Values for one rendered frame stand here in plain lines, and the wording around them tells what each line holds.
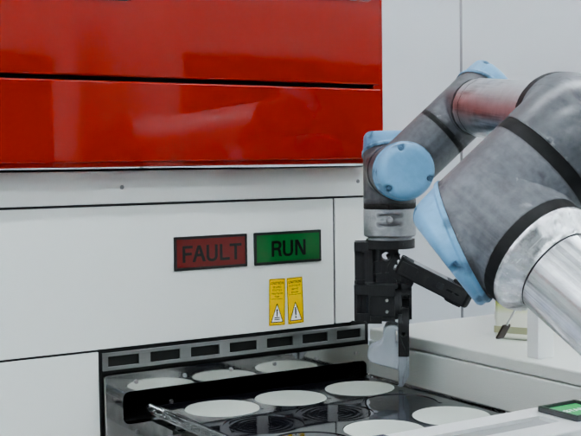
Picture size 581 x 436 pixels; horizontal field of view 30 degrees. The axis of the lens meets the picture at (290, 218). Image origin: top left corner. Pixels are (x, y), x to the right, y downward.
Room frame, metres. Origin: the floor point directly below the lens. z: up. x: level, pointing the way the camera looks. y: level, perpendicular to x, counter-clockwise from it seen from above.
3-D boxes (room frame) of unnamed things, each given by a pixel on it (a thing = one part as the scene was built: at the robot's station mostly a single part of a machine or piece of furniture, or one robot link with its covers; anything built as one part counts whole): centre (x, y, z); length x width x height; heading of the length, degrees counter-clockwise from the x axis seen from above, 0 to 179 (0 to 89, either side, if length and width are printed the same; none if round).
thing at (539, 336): (1.44, -0.32, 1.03); 0.06 x 0.04 x 0.13; 32
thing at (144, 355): (1.58, 0.07, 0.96); 0.44 x 0.01 x 0.02; 122
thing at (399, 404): (1.40, -0.05, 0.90); 0.34 x 0.34 x 0.01; 32
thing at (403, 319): (1.52, -0.16, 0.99); 0.05 x 0.02 x 0.09; 174
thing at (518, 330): (1.59, -0.35, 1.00); 0.07 x 0.07 x 0.07; 59
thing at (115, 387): (1.57, 0.07, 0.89); 0.44 x 0.02 x 0.10; 122
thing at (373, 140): (1.54, -0.14, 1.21); 0.09 x 0.08 x 0.11; 3
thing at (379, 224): (1.54, -0.14, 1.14); 0.08 x 0.08 x 0.05
